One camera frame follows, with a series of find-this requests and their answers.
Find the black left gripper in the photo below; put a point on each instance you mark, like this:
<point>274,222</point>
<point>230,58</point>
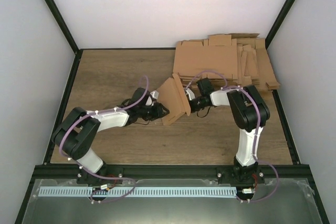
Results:
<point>158,113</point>

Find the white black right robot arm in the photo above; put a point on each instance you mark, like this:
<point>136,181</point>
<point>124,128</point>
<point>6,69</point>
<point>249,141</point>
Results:
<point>250,114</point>

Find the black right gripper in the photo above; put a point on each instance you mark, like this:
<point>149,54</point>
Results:
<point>191,109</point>

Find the grey metal front plate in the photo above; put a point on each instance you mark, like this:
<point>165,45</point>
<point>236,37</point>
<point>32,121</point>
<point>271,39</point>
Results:
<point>284,201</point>

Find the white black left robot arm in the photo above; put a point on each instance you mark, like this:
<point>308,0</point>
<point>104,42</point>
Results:
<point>75,135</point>

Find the light blue slotted cable duct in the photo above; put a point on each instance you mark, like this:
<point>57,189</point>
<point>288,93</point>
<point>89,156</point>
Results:
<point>216,192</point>

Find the cardboard box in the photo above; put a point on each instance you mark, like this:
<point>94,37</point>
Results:
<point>173,97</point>

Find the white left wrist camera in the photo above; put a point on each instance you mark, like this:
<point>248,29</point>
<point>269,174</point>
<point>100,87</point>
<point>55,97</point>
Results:
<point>153,96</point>

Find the stack of flat cardboard blanks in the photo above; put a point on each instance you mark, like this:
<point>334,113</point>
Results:
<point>240,59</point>

